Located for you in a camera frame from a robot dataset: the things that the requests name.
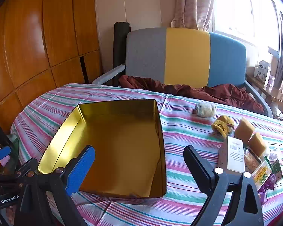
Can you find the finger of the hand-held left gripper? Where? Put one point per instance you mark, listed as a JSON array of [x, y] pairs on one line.
[[1, 153]]

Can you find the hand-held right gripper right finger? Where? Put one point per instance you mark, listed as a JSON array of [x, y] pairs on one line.
[[198, 169]]

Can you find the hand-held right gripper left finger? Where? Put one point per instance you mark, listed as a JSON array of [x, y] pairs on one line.
[[81, 169]]

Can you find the gold tin box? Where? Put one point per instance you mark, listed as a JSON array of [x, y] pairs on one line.
[[122, 146]]

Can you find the green yellow snack packet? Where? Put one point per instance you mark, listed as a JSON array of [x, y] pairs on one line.
[[261, 175]]

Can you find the clear plastic ball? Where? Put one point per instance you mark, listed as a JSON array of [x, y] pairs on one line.
[[275, 153]]

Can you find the white carton box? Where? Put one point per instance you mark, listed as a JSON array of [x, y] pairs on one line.
[[233, 157]]

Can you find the striped tablecloth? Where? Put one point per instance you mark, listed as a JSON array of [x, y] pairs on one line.
[[184, 127]]

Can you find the clear packet of brown grains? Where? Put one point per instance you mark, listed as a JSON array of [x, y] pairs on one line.
[[251, 161]]

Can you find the purple snack packet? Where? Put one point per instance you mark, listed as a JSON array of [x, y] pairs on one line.
[[270, 183]]

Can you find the maroon cloth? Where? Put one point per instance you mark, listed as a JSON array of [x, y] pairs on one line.
[[214, 94]]

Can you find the small green packet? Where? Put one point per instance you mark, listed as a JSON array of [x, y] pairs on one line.
[[277, 168]]

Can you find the wooden side table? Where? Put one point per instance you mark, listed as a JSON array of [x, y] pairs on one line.
[[261, 88]]

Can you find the grey yellow blue sofa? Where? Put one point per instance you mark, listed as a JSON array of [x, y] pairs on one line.
[[186, 56]]

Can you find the white printed box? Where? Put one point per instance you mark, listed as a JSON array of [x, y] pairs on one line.
[[263, 71]]

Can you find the wooden wardrobe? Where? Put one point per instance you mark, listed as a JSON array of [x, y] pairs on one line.
[[37, 40]]

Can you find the black rolled mat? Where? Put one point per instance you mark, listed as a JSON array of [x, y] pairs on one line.
[[119, 47]]

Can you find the bright window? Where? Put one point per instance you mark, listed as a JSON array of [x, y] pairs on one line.
[[245, 11]]

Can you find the beige patterned curtain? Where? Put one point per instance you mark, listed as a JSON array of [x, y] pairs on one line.
[[193, 4]]

